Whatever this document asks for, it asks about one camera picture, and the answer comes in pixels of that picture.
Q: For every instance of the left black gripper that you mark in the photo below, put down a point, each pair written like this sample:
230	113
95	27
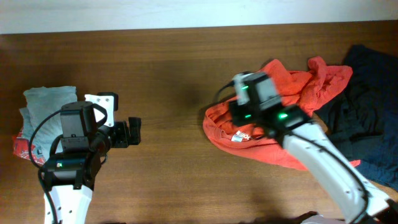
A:
124	139

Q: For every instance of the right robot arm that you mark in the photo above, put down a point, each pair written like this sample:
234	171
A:
259	103

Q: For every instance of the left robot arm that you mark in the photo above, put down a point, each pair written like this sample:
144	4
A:
76	156

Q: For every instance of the folded red printed t-shirt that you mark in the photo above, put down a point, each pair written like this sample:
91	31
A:
20	149

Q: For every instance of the dark navy garment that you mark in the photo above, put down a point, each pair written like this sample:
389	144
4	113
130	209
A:
362	119

